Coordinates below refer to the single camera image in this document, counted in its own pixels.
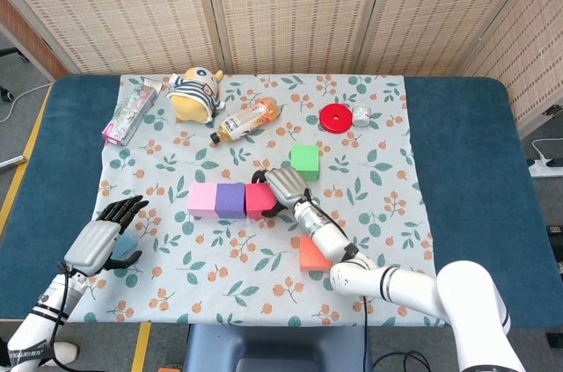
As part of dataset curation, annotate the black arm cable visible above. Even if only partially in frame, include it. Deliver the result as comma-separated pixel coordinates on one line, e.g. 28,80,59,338
361,295,371,372
41,260,74,367

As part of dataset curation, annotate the white power cable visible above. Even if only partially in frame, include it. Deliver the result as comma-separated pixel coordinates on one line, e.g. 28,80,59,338
530,137,563,163

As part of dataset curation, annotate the floral tissue pack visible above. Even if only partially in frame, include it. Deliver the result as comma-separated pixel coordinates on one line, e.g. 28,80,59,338
101,81,162,147

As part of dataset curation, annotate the pink foam cube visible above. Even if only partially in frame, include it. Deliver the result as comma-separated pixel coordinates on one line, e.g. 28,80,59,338
187,182,219,218

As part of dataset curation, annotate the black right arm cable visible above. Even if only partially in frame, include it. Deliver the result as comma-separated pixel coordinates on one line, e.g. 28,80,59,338
361,295,371,372

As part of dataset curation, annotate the green foam cube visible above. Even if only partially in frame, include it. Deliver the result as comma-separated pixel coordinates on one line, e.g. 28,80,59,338
289,144,321,182

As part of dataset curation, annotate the small white jar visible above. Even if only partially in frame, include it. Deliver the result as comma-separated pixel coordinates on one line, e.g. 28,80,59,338
351,105,372,128

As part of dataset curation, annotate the black office chair base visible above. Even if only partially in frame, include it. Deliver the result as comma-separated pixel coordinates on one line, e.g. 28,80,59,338
0,47,30,103

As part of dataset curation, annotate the red disc with hole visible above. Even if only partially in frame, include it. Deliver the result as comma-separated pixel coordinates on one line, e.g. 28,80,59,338
318,103,354,132

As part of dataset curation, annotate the crimson foam cube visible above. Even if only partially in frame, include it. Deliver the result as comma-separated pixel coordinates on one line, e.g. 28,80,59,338
245,183,279,219

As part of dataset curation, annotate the bamboo folding screen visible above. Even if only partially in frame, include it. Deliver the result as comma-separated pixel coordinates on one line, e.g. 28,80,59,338
0,0,563,127

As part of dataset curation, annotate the orange drink plastic bottle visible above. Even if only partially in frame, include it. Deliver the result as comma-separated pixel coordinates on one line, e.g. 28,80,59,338
209,97,283,144

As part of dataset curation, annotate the yellow plush toy striped shirt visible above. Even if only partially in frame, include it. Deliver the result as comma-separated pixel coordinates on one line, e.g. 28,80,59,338
165,66,226,125

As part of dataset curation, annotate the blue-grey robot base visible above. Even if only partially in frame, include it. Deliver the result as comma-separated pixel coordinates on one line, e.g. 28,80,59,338
182,325,373,372

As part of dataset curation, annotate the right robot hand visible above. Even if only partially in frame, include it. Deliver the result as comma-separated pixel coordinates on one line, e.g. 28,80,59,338
250,167,314,218

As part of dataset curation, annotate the white power strip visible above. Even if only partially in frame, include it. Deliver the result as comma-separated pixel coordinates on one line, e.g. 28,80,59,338
527,158,563,178

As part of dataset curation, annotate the white shoe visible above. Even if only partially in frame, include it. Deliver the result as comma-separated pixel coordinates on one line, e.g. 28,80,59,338
53,342,81,365

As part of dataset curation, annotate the yellow floor tape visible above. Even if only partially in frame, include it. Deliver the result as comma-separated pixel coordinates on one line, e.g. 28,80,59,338
131,322,152,372
0,85,52,232

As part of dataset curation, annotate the purple foam cube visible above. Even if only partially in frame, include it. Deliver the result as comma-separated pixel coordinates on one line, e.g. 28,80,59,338
214,182,247,220

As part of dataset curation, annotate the orange foam cube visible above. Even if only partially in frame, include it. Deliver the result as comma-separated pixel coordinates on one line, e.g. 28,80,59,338
298,234,333,273

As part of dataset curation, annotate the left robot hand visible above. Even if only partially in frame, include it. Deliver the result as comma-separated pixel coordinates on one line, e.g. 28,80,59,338
63,194,150,277

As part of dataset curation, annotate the floral print tablecloth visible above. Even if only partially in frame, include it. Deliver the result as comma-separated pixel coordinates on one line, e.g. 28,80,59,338
63,74,445,328

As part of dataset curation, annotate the teal felt table cover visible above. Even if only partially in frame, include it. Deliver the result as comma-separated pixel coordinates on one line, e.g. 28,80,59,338
0,75,551,332

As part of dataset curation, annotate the thin white floor cable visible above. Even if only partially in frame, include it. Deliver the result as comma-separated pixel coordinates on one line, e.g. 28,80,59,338
0,83,53,123

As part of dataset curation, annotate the black floor cable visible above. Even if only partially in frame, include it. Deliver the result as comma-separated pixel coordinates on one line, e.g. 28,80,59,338
372,350,432,372

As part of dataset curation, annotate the light blue foam cube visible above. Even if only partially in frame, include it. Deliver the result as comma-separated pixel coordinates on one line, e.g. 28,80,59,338
113,233,138,259

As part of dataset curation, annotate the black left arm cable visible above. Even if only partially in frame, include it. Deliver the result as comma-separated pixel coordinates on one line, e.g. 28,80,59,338
41,260,74,367

